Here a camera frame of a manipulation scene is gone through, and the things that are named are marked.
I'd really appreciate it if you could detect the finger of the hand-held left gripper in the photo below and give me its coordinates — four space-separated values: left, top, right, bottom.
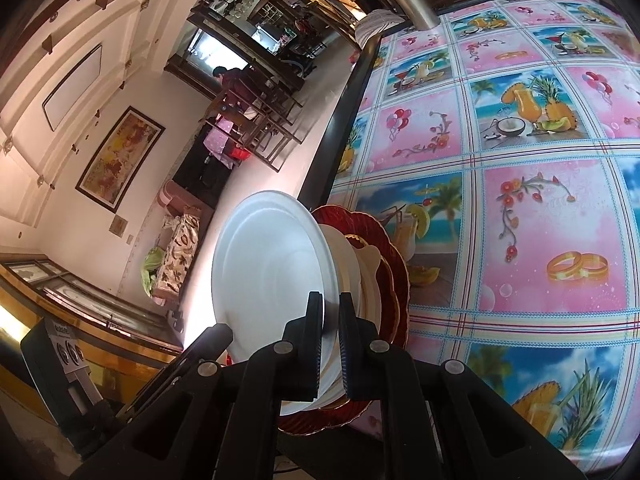
116 324 233 421

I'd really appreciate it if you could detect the framed wall picture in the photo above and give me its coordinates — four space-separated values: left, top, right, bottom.
75 106 166 213

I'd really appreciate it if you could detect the floral cloth bench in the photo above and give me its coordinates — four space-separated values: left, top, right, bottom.
150 212 201 301

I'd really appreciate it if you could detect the green cloth bundle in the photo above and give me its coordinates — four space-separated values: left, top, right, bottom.
141 247 166 296

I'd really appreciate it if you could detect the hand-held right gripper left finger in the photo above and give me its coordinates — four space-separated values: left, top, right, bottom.
70 291 325 480

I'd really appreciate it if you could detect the wooden display cabinet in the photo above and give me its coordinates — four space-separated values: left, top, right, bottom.
0 255 186 361

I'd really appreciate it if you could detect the pink printed tablecloth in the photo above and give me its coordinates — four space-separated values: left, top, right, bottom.
330 0 640 471

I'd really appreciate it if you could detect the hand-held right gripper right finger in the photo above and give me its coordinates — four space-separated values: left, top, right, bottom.
339 291 586 480

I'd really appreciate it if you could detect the small red glass plate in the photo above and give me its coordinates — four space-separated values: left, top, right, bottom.
345 232 402 348

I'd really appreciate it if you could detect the white striped pillow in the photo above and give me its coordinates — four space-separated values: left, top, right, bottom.
354 9 407 47

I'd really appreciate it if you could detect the side table with pink cloth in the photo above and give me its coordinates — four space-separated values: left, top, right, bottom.
205 115 236 168

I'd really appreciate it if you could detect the cream paper plate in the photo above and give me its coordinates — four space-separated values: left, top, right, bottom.
350 240 388 341

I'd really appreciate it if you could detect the large red glass plate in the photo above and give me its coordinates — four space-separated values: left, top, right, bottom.
277 205 412 436

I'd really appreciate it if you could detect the wooden chair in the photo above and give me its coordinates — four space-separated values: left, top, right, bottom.
235 102 303 173
250 60 307 111

